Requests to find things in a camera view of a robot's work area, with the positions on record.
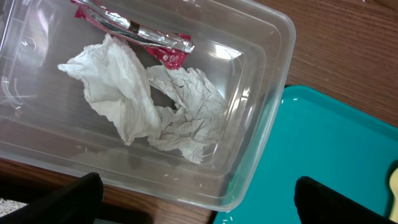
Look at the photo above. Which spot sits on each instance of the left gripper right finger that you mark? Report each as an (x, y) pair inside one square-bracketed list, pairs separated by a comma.
[(319, 204)]

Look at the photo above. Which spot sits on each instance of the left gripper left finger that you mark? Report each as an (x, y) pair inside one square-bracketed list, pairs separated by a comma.
[(79, 202)]

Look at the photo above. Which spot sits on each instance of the pile of rice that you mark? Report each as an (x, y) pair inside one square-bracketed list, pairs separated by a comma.
[(9, 206)]

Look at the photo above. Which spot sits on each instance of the yellow plastic spoon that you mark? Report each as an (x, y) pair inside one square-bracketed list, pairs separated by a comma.
[(393, 183)]

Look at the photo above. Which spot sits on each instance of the white napkin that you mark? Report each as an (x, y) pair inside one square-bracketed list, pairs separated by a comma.
[(149, 102)]

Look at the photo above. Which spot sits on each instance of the red snack wrapper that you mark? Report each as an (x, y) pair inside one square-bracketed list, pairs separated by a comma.
[(169, 49)]

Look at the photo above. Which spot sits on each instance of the teal serving tray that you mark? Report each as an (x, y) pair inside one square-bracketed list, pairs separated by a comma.
[(320, 137)]

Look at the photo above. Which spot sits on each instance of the clear plastic bin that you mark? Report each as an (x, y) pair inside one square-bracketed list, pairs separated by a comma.
[(243, 47)]

